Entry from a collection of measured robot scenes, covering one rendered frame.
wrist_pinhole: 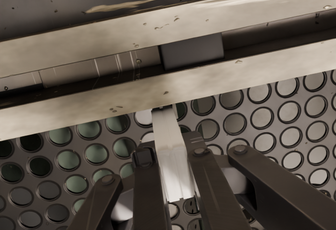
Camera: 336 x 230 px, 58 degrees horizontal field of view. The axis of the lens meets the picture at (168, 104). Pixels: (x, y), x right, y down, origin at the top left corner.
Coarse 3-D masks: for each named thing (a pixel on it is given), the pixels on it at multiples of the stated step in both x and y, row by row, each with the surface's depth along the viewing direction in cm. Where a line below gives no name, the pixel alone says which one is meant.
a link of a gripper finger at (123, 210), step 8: (144, 144) 18; (152, 144) 18; (128, 176) 15; (128, 184) 14; (128, 192) 14; (120, 200) 14; (128, 200) 14; (120, 208) 14; (128, 208) 14; (112, 216) 14; (120, 216) 14; (128, 216) 14; (112, 224) 14
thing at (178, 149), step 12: (168, 108) 21; (168, 120) 19; (168, 132) 17; (180, 132) 17; (180, 144) 15; (180, 156) 15; (180, 168) 15; (180, 180) 15; (180, 192) 16; (192, 192) 16
